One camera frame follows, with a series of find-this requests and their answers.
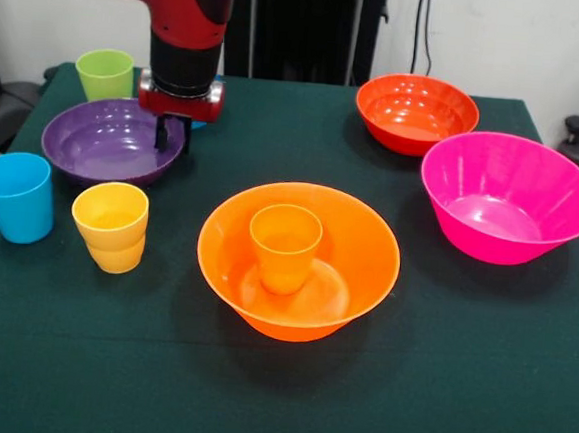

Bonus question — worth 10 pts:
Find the blue plastic bowl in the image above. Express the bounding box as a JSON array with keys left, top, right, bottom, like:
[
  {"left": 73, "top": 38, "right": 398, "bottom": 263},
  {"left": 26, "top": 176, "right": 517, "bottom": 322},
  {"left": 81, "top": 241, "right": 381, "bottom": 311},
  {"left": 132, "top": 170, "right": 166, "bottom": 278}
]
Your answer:
[{"left": 190, "top": 72, "right": 227, "bottom": 133}]

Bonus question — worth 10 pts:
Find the large orange plastic bowl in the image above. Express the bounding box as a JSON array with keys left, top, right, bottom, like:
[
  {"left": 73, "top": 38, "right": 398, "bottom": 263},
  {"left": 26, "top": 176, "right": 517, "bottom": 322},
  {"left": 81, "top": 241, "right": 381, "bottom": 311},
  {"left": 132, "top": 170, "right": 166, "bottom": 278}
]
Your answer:
[{"left": 190, "top": 174, "right": 407, "bottom": 351}]

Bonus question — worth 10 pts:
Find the dark green table cloth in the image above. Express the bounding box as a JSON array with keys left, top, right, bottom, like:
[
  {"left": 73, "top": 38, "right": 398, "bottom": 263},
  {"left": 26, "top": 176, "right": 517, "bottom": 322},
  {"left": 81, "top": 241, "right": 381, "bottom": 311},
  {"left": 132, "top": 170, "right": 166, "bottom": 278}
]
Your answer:
[{"left": 0, "top": 56, "right": 579, "bottom": 433}]

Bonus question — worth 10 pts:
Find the red-orange plastic bowl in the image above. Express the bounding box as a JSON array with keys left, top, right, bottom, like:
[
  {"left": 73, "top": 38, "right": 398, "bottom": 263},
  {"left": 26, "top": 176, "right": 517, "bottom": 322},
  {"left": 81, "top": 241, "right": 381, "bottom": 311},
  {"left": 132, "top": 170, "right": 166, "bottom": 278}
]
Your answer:
[{"left": 351, "top": 69, "right": 484, "bottom": 162}]

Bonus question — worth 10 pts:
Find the orange plastic cup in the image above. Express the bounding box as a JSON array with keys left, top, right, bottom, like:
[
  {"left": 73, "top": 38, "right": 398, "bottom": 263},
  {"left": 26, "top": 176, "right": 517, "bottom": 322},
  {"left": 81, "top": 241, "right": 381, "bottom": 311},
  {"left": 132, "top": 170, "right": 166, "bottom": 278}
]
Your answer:
[{"left": 243, "top": 200, "right": 326, "bottom": 299}]

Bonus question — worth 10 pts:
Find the blue plastic cup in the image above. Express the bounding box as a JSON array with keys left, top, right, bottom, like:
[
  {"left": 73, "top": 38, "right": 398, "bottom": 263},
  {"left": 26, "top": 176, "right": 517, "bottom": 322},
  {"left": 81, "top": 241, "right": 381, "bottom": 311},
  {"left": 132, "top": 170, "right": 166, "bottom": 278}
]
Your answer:
[{"left": 0, "top": 150, "right": 61, "bottom": 248}]

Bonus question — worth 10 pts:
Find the purple plastic bowl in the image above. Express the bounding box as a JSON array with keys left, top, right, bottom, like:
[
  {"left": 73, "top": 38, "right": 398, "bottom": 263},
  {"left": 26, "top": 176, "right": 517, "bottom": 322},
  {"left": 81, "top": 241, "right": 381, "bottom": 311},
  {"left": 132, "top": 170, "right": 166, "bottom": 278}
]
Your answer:
[{"left": 38, "top": 91, "right": 189, "bottom": 193}]

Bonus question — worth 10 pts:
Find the black chair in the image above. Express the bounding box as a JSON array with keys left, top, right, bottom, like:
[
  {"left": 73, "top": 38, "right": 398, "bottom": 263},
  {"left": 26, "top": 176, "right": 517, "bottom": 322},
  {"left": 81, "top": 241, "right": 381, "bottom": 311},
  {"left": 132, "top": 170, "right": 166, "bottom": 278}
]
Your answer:
[{"left": 0, "top": 17, "right": 53, "bottom": 158}]

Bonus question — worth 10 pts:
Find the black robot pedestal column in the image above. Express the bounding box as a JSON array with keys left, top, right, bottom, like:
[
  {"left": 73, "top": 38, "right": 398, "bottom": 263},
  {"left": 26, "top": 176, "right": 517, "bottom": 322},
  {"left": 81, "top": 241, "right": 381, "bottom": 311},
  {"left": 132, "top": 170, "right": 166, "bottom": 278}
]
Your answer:
[{"left": 219, "top": 0, "right": 391, "bottom": 89}]

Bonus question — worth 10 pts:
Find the large pink plastic bowl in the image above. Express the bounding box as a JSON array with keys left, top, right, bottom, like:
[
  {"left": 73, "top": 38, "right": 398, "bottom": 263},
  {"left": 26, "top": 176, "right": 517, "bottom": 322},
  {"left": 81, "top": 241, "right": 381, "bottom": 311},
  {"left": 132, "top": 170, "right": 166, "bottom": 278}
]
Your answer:
[{"left": 414, "top": 126, "right": 579, "bottom": 272}]

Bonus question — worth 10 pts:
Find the black hanging cable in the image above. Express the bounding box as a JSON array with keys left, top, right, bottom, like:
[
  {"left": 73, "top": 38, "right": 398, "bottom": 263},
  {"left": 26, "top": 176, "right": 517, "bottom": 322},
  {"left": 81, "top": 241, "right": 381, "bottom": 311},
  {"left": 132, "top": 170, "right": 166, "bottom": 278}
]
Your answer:
[{"left": 409, "top": 0, "right": 438, "bottom": 79}]

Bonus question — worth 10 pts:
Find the lime green plastic cup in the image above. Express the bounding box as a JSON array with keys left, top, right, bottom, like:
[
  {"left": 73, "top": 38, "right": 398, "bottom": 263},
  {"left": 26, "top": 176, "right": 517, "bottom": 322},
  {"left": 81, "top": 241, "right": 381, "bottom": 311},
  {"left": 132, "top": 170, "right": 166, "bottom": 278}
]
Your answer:
[{"left": 72, "top": 45, "right": 137, "bottom": 106}]

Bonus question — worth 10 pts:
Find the yellow plastic cup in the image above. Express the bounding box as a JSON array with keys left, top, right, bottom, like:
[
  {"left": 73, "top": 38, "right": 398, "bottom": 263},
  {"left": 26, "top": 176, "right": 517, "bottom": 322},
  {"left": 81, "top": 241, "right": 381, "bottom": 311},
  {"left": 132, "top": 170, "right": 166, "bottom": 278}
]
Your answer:
[{"left": 67, "top": 178, "right": 153, "bottom": 277}]

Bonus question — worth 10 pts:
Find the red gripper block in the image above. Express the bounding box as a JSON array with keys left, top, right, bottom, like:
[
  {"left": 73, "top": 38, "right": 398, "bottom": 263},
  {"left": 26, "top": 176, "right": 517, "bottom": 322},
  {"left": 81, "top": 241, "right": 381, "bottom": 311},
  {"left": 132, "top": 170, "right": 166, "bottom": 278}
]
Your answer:
[{"left": 133, "top": 67, "right": 227, "bottom": 158}]

